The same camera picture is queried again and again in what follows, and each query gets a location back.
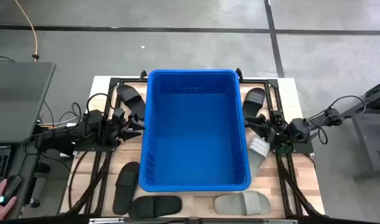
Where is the yellow cable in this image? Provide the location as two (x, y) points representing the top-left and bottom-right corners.
(14, 0), (39, 62)

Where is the black cable under frame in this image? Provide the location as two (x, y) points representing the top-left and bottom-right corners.
(67, 151), (90, 210)

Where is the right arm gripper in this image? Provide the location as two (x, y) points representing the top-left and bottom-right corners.
(244, 113), (285, 144)

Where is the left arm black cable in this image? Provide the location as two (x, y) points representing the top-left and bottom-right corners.
(85, 92), (116, 118)

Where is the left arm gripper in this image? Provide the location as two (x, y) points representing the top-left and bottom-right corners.
(107, 113), (146, 147)

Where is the blue plastic bin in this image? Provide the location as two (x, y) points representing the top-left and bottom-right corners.
(138, 68), (252, 192)

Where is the black computer mouse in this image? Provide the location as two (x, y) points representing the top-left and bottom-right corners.
(0, 175), (23, 207)

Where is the dark grey side stand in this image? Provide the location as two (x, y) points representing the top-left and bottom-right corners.
(341, 77), (380, 182)

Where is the black metal table frame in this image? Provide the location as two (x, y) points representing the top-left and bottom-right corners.
(65, 68), (325, 218)

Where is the black slide sandal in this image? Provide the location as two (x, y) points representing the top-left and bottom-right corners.
(112, 161), (141, 215)
(116, 85), (147, 122)
(128, 195), (183, 220)
(242, 87), (267, 121)

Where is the dark grey desk top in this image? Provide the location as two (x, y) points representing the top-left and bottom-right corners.
(0, 61), (57, 144)

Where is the silver camera mount bar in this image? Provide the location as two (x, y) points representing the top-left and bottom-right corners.
(88, 217), (299, 224)

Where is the grey slide sandal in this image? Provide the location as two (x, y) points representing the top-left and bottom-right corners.
(247, 134), (271, 178)
(213, 190), (271, 216)

